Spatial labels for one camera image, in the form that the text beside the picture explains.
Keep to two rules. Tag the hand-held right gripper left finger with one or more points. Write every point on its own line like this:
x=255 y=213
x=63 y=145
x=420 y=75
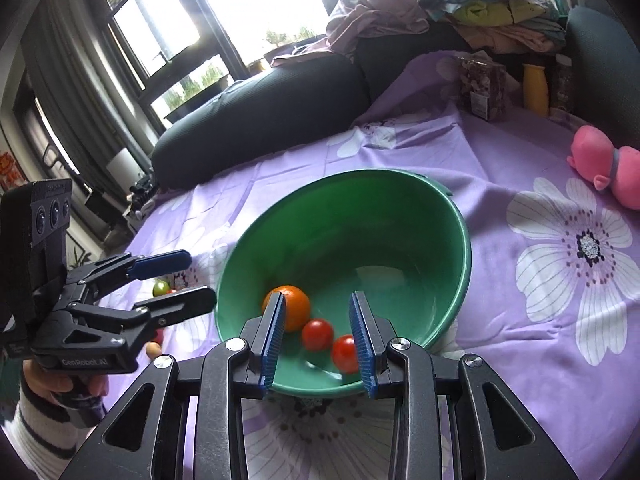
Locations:
x=274 y=345

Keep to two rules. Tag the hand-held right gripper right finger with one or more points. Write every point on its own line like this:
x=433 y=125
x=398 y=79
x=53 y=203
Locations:
x=361 y=345

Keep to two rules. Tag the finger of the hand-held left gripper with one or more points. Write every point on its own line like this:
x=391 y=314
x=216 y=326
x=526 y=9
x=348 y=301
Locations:
x=190 y=302
x=165 y=260

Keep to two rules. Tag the green round fruit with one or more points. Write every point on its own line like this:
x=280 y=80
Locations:
x=161 y=288

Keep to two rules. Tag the orange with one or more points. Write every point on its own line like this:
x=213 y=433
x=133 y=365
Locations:
x=297 y=305

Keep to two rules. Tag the small pale yellow fruit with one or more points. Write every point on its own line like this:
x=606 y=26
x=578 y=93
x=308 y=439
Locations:
x=153 y=350

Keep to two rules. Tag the green plastic basin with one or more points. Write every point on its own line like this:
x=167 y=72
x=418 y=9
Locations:
x=375 y=240

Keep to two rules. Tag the person's left forearm striped sleeve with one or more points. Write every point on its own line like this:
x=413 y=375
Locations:
x=35 y=430

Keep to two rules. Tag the person's left hand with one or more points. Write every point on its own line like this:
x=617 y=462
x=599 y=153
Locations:
x=40 y=380

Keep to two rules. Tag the white container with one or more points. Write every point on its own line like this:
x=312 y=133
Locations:
x=120 y=164

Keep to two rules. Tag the grey curtain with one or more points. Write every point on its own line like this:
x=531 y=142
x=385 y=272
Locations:
x=75 y=85

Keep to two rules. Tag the long dark green cushion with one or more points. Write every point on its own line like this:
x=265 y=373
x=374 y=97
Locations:
x=260 y=110

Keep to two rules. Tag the planter with green plants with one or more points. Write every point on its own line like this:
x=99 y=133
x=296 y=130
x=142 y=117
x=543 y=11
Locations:
x=200 y=85

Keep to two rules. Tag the purple floral bed sheet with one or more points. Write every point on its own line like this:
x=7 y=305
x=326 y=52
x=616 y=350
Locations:
x=500 y=160

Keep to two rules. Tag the potted plants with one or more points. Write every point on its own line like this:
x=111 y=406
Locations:
x=290 y=42

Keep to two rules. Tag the clear packet of nuts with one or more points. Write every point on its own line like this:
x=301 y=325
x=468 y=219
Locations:
x=482 y=85

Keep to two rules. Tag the yellow bottle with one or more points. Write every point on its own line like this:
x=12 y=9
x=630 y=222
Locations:
x=536 y=90

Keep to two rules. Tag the pink plush toy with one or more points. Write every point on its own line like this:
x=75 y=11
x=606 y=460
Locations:
x=620 y=170

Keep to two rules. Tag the mauve crumpled garment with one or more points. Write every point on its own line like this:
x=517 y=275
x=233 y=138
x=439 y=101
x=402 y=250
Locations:
x=375 y=15

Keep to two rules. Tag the dark jar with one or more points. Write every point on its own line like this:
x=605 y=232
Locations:
x=561 y=82

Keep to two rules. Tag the peach folded garments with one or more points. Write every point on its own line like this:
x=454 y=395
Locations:
x=515 y=37

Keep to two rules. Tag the yellow folded garment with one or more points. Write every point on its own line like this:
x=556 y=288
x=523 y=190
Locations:
x=500 y=12

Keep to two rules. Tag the red wall decoration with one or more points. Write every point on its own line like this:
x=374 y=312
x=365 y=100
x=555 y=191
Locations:
x=10 y=170

